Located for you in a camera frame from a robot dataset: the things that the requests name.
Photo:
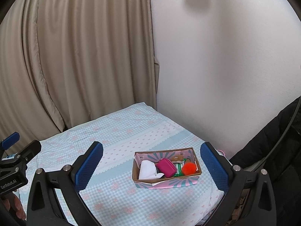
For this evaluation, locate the orange fluffy pompom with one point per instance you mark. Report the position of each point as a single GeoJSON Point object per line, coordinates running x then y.
{"type": "Point", "coordinates": [189, 168]}

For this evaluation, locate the brown plush bear toy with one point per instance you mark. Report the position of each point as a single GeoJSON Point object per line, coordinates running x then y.
{"type": "Point", "coordinates": [177, 158]}

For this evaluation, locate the white cloth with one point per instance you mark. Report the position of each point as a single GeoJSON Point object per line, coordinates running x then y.
{"type": "Point", "coordinates": [148, 171]}

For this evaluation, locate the person's left hand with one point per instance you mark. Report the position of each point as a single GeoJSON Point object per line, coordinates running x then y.
{"type": "Point", "coordinates": [14, 202]}

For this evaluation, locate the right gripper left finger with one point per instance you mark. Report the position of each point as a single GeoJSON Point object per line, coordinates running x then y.
{"type": "Point", "coordinates": [43, 207]}

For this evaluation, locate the green wet wipes pack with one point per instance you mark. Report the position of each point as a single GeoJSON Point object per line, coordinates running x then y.
{"type": "Point", "coordinates": [179, 165]}

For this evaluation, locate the magenta zipper pouch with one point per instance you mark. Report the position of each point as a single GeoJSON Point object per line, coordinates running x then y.
{"type": "Point", "coordinates": [166, 167]}

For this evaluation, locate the light blue patterned bedsheet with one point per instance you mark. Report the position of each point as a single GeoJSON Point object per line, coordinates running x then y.
{"type": "Point", "coordinates": [111, 195]}

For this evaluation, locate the beige curtain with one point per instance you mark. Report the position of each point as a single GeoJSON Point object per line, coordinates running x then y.
{"type": "Point", "coordinates": [66, 62]}

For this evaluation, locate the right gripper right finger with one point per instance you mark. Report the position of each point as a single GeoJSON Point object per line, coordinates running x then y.
{"type": "Point", "coordinates": [259, 204]}

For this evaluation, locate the pink teal cardboard box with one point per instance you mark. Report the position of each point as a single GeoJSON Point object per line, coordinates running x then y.
{"type": "Point", "coordinates": [164, 183]}

